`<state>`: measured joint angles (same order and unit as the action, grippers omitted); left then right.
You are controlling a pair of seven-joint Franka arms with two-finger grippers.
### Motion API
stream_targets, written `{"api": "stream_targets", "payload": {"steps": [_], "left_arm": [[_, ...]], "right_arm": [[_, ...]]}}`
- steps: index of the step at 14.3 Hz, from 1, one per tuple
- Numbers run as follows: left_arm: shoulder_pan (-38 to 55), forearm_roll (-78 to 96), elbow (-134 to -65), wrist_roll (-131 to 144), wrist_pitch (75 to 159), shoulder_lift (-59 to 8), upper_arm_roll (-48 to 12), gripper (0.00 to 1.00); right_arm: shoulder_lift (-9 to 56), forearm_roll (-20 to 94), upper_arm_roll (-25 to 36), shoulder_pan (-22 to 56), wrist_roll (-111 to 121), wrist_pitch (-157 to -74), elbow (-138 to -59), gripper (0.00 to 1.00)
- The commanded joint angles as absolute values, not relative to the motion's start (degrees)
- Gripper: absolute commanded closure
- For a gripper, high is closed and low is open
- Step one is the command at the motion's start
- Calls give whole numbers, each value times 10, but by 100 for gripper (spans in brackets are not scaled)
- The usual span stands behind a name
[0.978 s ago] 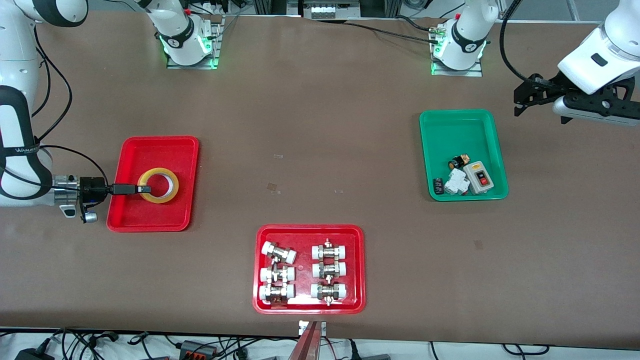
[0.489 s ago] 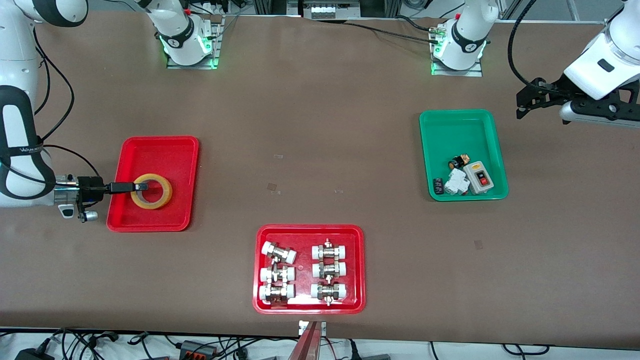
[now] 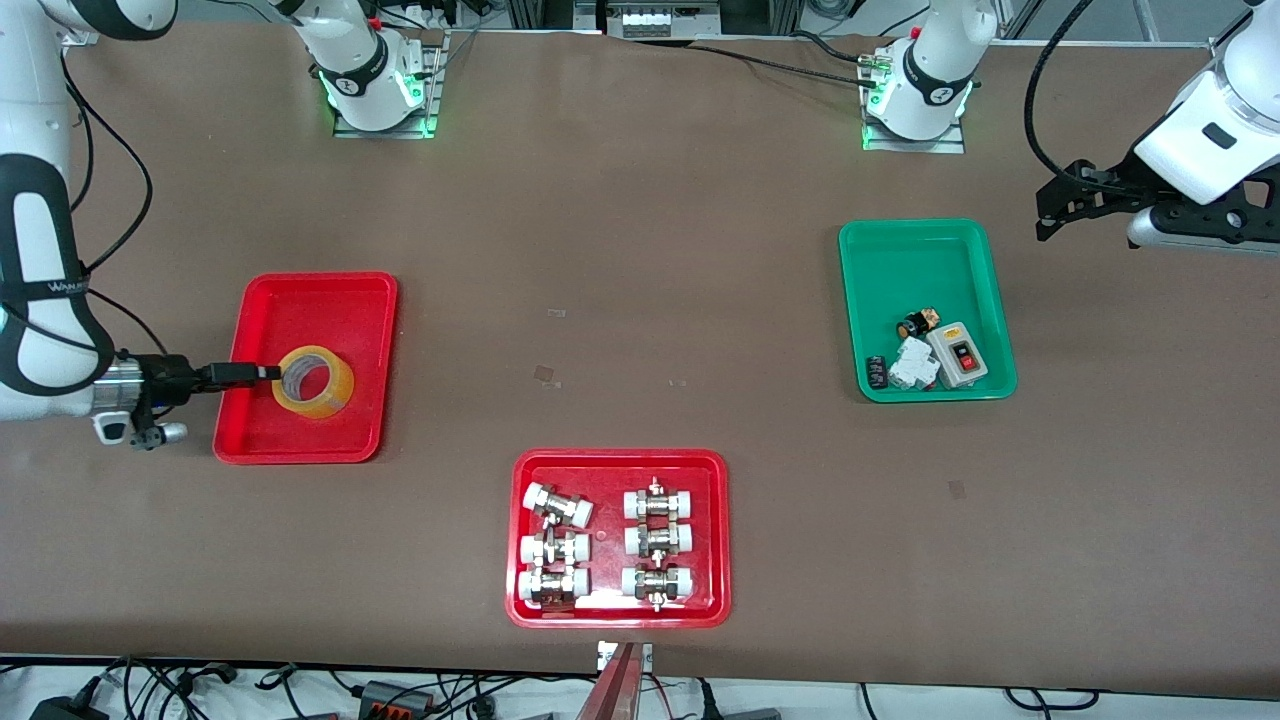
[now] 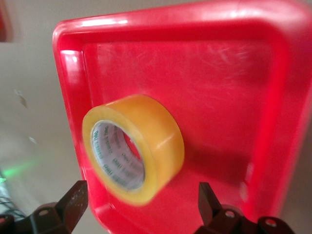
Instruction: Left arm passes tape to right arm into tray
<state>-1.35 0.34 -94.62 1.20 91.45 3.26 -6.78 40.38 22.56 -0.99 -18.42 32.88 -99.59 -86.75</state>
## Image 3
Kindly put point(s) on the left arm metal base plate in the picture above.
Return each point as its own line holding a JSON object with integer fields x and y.
{"x": 915, "y": 145}

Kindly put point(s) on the black round tan component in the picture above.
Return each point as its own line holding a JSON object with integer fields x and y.
{"x": 913, "y": 326}

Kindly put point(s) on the yellow tape roll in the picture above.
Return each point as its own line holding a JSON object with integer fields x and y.
{"x": 340, "y": 385}

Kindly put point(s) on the red tray holding fittings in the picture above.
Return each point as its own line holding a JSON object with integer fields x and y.
{"x": 608, "y": 540}

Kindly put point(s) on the small black terminal block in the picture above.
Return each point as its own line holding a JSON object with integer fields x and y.
{"x": 878, "y": 373}

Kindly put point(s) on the silver metal bracket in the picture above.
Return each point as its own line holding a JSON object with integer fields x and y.
{"x": 605, "y": 655}

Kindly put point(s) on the white power strip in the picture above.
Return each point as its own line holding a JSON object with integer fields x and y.
{"x": 668, "y": 22}

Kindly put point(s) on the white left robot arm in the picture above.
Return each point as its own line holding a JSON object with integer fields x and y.
{"x": 930, "y": 70}

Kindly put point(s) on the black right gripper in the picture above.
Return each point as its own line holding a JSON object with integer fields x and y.
{"x": 170, "y": 379}

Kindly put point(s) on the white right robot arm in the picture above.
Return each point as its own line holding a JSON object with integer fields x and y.
{"x": 40, "y": 120}

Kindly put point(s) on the aluminium frame profile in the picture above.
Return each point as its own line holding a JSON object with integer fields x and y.
{"x": 1222, "y": 45}

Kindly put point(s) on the grey switch box red button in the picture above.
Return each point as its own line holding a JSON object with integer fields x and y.
{"x": 958, "y": 355}

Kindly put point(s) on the black power adapter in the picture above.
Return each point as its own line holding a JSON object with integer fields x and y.
{"x": 55, "y": 708}

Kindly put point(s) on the red metal bar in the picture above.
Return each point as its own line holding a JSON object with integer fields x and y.
{"x": 615, "y": 690}

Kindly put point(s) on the green plastic tray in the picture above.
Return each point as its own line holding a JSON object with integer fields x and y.
{"x": 930, "y": 270}

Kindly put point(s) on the empty red plastic tray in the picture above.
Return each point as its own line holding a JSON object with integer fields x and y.
{"x": 310, "y": 300}

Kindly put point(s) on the white circuit breaker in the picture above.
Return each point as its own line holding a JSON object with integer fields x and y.
{"x": 915, "y": 367}

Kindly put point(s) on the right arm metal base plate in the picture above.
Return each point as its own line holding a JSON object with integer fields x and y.
{"x": 430, "y": 90}

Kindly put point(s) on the clear tape patch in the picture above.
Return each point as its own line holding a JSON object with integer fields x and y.
{"x": 547, "y": 376}

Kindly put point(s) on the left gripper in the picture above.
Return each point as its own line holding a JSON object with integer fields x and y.
{"x": 1118, "y": 183}

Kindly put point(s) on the tilted white-capped metal pipe fitting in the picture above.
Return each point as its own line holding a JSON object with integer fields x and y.
{"x": 560, "y": 505}

